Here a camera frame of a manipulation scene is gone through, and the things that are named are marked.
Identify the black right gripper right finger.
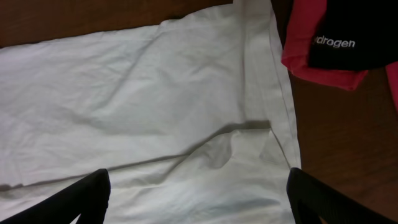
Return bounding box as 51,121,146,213
287,167,395,224

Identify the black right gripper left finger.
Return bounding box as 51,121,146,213
2,169,111,224

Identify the white t-shirt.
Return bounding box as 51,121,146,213
1,0,301,223

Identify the red and black garment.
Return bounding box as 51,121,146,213
282,0,397,100

